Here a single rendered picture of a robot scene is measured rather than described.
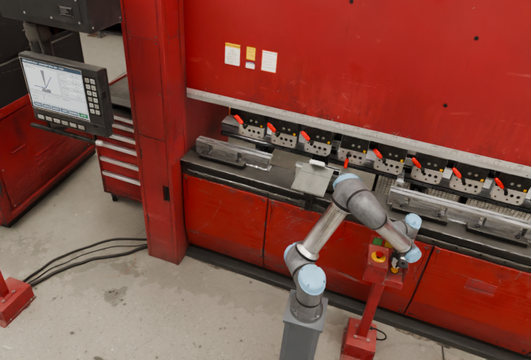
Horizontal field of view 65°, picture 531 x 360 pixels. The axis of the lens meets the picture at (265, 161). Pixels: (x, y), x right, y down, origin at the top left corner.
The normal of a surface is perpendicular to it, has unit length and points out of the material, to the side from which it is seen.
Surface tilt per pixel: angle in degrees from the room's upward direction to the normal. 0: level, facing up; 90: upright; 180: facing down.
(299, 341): 90
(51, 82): 90
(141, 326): 0
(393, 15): 90
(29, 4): 90
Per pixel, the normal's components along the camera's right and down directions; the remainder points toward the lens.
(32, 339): 0.07, -0.83
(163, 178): -0.34, 0.51
